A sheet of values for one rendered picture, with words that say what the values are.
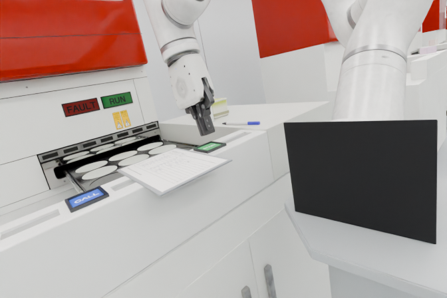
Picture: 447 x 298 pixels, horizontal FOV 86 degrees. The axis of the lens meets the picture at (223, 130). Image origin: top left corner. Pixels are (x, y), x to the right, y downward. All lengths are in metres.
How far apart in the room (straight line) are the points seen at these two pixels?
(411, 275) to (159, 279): 0.39
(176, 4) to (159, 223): 0.40
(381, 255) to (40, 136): 0.98
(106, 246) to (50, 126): 0.65
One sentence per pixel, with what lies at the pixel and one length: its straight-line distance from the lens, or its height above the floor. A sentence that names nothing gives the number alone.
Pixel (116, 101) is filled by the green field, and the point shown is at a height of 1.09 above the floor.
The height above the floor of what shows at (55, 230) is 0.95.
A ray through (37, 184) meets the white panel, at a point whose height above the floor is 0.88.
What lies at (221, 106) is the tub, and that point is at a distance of 0.91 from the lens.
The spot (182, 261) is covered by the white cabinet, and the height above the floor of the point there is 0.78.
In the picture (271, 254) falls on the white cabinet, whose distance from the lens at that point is 0.73.
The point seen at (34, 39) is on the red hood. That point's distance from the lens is 0.99.
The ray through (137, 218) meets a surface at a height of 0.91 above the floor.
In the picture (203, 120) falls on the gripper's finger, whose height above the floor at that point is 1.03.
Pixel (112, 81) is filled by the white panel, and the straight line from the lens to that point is 1.06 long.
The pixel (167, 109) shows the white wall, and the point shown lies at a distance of 2.81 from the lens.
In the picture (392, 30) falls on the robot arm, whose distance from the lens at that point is 0.61.
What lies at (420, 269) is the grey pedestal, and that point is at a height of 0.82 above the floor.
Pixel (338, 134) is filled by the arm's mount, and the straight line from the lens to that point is 0.44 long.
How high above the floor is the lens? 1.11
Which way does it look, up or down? 13 degrees down
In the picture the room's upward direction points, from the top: 11 degrees counter-clockwise
